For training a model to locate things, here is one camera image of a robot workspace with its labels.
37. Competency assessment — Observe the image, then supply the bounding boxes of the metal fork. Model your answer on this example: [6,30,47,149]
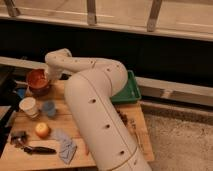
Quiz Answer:
[130,118,144,151]

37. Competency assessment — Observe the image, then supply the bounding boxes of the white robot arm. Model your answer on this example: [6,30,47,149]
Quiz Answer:
[45,49,152,171]

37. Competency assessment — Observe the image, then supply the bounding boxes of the small blue bowl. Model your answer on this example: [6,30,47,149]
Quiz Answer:
[17,88,26,99]

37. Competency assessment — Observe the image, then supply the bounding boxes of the green plastic tray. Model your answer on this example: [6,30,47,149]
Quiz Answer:
[111,70,141,104]

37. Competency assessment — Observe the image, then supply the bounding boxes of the red chili pepper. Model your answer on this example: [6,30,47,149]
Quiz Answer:
[85,144,90,155]

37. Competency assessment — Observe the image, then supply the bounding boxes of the red apple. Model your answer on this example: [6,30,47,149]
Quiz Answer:
[35,122,50,138]

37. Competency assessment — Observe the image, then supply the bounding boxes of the blue grey cloth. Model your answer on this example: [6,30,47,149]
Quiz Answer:
[51,129,77,164]

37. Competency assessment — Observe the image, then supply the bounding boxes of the purple bowl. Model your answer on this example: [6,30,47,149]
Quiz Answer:
[29,87,50,97]

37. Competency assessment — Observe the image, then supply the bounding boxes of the orange bowl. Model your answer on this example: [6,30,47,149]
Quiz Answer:
[26,69,50,91]

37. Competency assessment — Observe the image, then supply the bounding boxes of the white paper cup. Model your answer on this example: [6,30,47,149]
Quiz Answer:
[19,97,39,119]

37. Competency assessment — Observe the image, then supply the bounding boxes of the bunch of dark grapes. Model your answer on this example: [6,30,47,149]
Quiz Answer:
[116,110,128,126]

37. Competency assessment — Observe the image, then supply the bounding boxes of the small dark clamp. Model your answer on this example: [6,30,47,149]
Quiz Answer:
[11,131,27,146]

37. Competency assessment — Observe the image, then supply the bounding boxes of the blue plastic cup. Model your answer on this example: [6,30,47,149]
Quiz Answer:
[41,101,56,117]

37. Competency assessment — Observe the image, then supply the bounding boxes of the black handled tool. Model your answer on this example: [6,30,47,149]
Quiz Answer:
[23,146,56,154]

